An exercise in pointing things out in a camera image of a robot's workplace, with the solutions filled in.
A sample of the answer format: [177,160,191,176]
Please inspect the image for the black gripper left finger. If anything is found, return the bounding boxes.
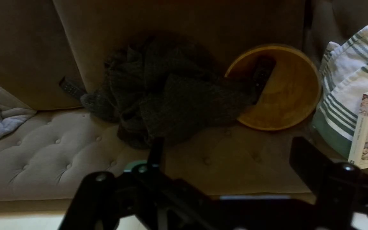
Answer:
[59,171,119,230]

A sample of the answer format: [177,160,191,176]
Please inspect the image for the dark brown cloth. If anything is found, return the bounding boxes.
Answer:
[59,36,258,149]

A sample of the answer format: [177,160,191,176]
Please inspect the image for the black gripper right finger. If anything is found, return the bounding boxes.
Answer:
[289,137,368,230]

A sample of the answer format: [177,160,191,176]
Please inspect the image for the green striped white towel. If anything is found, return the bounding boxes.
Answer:
[312,25,368,158]

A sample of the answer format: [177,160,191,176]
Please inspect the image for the wooden bowl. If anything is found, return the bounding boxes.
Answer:
[225,45,322,131]

